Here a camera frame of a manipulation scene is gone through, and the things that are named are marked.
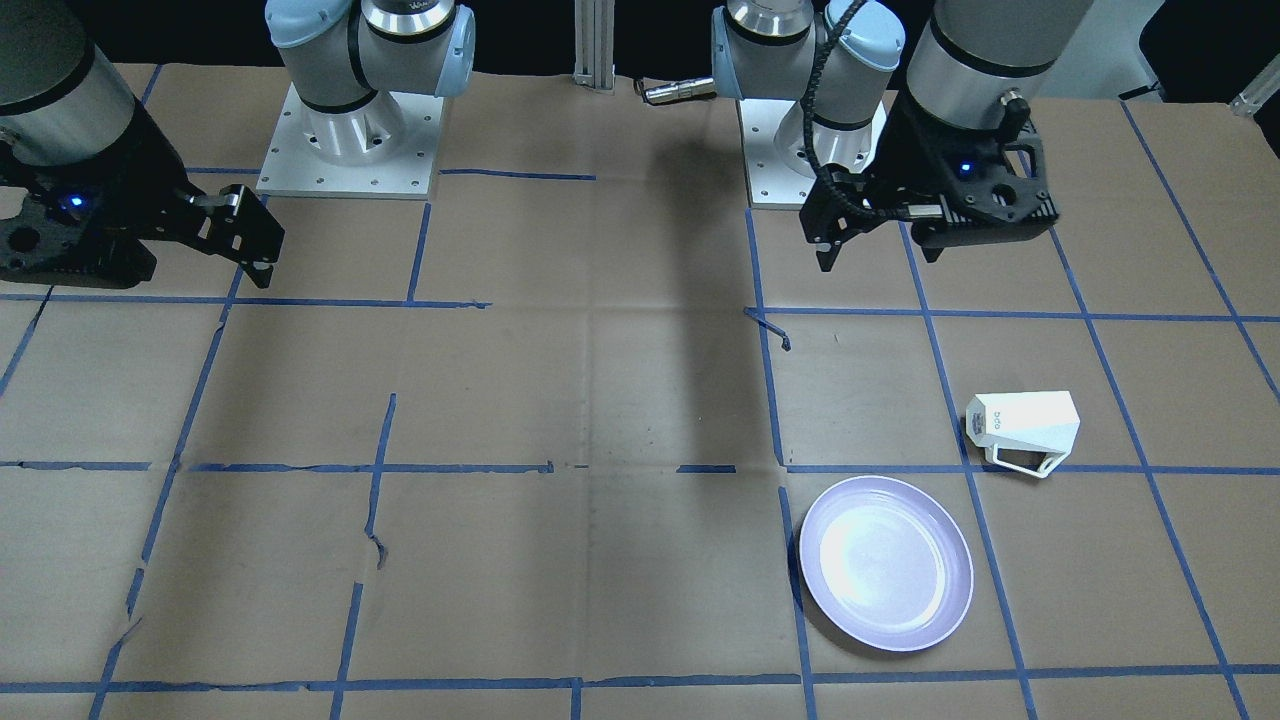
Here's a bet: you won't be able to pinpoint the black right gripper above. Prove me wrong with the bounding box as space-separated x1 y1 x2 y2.
1 102 285 290

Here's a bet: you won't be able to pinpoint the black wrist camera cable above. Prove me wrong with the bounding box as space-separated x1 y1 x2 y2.
803 0 906 223

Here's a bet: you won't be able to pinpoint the white faceted cup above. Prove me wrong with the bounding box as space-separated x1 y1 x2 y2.
963 389 1082 479

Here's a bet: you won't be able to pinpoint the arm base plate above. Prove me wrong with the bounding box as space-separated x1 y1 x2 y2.
737 92 893 210
256 87 447 201

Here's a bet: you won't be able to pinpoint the aluminium frame post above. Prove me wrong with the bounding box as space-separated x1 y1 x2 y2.
572 0 616 94

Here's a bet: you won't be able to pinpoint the metal cable connector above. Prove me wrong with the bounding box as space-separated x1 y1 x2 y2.
634 77 717 108

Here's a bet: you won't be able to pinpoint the lilac round plate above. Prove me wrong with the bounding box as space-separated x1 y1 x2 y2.
796 475 977 653

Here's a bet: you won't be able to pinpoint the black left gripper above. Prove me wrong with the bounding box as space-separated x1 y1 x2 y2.
800 91 1060 273

